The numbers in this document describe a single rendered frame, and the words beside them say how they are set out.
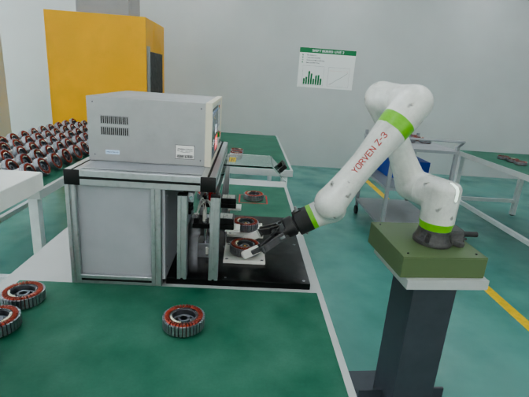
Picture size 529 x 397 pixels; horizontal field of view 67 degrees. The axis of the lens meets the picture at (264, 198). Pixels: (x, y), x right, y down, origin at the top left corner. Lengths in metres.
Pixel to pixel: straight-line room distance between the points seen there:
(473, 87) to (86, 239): 6.94
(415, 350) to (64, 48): 4.64
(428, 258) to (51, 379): 1.21
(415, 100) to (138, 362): 1.09
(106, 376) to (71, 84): 4.47
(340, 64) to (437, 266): 5.51
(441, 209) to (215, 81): 5.47
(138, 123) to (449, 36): 6.49
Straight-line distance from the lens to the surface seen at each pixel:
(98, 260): 1.37
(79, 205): 1.32
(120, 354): 1.08
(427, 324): 1.79
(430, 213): 1.62
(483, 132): 7.83
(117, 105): 1.35
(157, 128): 1.33
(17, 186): 0.81
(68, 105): 5.29
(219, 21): 6.75
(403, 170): 1.67
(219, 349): 1.08
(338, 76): 6.84
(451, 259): 1.62
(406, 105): 1.38
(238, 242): 1.51
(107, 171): 1.25
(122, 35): 5.06
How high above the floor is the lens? 1.41
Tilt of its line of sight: 17 degrees down
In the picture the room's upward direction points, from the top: 4 degrees clockwise
